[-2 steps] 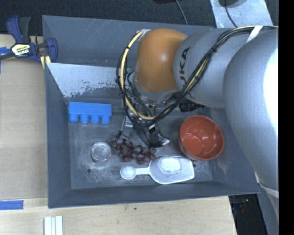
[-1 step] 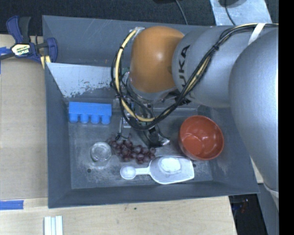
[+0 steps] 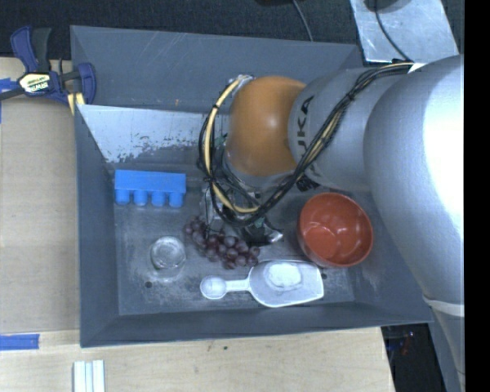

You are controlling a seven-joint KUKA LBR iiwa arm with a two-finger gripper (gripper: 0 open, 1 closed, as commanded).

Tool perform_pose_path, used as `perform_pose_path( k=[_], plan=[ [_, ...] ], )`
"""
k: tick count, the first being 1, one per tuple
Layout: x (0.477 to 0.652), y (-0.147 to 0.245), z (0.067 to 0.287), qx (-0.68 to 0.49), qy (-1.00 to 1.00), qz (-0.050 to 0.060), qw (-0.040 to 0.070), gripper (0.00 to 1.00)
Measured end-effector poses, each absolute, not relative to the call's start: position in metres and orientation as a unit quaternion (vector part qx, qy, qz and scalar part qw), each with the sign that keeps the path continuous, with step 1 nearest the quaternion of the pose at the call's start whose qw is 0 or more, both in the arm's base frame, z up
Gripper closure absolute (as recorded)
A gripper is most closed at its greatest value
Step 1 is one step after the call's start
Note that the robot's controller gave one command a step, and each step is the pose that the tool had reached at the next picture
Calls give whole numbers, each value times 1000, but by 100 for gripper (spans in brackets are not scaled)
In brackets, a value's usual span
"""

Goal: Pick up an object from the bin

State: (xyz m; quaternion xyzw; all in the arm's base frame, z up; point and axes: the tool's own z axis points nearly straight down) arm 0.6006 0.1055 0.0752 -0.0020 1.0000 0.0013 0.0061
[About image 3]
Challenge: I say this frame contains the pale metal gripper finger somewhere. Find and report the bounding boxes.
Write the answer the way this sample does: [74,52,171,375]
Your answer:
[210,209,230,231]
[203,185,221,216]

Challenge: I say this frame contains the purple toy grape bunch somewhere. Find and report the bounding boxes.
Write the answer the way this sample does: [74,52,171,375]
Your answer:
[182,215,261,271]

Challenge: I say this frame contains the blue block with four pegs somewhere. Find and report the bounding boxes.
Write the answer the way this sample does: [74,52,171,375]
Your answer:
[114,169,188,209]

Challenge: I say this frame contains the white plastic scoop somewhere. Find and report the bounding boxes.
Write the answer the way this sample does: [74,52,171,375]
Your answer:
[199,259,325,309]

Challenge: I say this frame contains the red bowl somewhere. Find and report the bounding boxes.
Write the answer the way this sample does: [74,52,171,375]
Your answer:
[296,191,375,270]

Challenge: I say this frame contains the grey metal bin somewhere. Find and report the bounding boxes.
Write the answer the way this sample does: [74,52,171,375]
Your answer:
[69,24,434,349]

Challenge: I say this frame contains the pale flat board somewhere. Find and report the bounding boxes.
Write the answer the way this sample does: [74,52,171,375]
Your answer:
[0,96,82,335]

